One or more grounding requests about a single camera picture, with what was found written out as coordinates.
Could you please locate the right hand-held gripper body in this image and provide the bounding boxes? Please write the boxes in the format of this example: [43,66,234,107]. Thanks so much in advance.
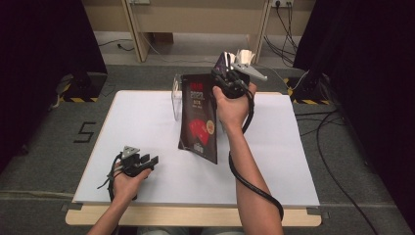
[221,62,268,99]

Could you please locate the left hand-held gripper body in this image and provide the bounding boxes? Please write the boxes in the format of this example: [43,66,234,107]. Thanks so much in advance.
[118,145,145,178]

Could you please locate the purple paperback book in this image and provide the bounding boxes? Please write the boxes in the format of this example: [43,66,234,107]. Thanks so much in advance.
[213,51,233,74]

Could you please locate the white book with picture grid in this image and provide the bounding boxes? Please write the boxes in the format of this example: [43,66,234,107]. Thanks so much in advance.
[234,48,256,67]

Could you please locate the dark brown book red print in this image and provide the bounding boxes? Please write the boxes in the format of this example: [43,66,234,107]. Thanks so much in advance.
[178,72,219,165]

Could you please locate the person's right hand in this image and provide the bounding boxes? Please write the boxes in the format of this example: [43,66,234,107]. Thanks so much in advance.
[212,83,257,130]

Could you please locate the person's left hand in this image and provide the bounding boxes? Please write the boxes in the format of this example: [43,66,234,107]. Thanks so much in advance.
[112,168,153,203]

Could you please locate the beige wooden desk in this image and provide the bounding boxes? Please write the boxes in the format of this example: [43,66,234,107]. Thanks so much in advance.
[81,0,317,65]

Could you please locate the black stand base striped tape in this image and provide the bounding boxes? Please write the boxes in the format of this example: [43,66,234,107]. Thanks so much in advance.
[60,71,109,104]
[283,72,332,106]

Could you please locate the dark curtain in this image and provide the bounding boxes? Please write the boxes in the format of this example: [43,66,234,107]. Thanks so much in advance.
[0,0,109,174]
[293,0,415,226]

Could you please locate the thin black left gripper cable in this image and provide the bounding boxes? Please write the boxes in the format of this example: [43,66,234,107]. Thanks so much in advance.
[97,153,124,202]

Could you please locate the black cable bundle at outlet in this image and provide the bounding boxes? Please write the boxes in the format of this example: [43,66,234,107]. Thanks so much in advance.
[263,1,300,67]

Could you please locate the short black floor cable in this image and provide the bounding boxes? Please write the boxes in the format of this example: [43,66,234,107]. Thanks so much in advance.
[98,38,135,53]

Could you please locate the long black floor cable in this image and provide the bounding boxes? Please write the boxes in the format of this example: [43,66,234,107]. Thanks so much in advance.
[295,109,381,235]

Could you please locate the thick black right gripper cable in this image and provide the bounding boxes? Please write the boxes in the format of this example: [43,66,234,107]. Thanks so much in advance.
[228,91,285,222]

